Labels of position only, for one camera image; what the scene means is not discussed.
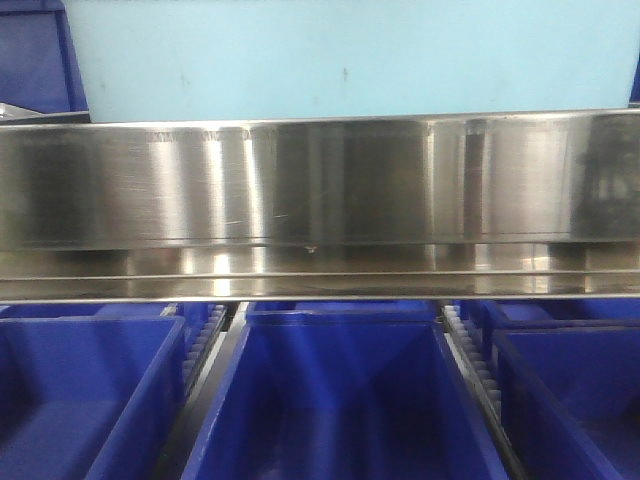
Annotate stainless steel shelf front rail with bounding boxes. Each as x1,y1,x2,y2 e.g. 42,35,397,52
1,108,639,303

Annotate light blue bin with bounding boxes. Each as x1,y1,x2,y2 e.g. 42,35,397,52
65,1,639,122

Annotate dark blue bin lower left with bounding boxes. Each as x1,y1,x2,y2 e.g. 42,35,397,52
1,304,186,479

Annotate white roller track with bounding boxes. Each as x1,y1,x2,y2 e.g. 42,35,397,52
443,305,502,420

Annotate dark blue bin lower middle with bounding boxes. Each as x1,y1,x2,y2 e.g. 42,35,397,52
182,301,507,479

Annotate dark blue bin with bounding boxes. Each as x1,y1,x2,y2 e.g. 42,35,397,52
486,301,639,479
1,304,186,479
182,301,507,479

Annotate dark blue bin lower right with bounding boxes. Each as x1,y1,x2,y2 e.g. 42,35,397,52
486,301,639,479

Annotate dark blue crate upper left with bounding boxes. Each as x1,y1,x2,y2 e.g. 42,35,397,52
1,1,88,114

